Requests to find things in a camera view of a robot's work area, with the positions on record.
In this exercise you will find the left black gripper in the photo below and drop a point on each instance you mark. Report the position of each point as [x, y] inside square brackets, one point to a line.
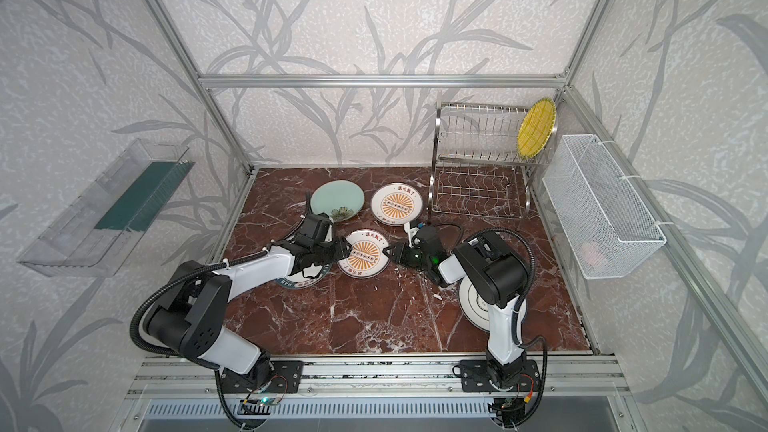
[330, 249]

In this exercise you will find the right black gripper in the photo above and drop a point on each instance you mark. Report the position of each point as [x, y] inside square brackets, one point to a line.
[405, 254]

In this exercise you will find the orange sunburst plate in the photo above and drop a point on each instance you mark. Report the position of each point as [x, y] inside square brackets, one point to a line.
[396, 204]
[367, 258]

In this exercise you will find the yellow grid plate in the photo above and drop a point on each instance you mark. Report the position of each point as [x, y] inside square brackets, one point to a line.
[536, 128]

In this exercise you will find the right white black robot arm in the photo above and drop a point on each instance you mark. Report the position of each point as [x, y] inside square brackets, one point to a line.
[498, 262]

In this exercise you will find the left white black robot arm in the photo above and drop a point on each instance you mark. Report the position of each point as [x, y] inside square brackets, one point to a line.
[185, 317]

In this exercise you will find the steel two-tier dish rack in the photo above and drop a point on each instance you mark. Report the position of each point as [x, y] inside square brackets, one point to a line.
[476, 170]

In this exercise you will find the mint green flower plate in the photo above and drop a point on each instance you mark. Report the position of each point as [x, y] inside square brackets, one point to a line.
[340, 200]

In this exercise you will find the green rimmed Chinese text plate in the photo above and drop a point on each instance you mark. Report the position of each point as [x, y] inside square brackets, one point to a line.
[304, 279]

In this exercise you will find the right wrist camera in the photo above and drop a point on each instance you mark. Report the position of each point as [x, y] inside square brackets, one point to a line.
[411, 229]

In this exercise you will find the white wire mesh basket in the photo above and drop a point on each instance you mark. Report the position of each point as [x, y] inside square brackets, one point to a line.
[607, 225]

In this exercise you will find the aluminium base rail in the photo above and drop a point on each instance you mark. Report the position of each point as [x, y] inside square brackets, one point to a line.
[383, 375]

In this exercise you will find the clear plastic wall tray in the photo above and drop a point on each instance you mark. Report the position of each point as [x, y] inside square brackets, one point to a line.
[95, 235]

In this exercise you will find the aluminium cage frame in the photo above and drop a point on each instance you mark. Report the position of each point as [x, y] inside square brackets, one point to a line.
[741, 342]

